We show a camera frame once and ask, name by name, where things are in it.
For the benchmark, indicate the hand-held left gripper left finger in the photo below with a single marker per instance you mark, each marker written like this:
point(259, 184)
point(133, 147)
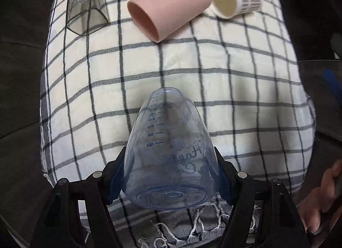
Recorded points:
point(115, 181)

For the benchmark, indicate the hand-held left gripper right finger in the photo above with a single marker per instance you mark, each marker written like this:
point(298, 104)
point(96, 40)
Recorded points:
point(224, 184)

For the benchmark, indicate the clear blue measuring cup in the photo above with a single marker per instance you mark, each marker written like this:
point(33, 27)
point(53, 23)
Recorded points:
point(168, 157)

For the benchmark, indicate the grey transparent square cup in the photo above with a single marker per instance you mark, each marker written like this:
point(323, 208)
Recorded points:
point(85, 10)

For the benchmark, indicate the pink cup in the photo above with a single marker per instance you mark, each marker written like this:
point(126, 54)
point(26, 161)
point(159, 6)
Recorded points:
point(171, 10)

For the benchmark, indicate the person's right hand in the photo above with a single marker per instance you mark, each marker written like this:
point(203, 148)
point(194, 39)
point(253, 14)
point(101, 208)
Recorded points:
point(322, 197)

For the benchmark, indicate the white checked cloth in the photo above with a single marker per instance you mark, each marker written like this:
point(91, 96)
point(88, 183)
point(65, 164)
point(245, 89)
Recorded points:
point(171, 71)

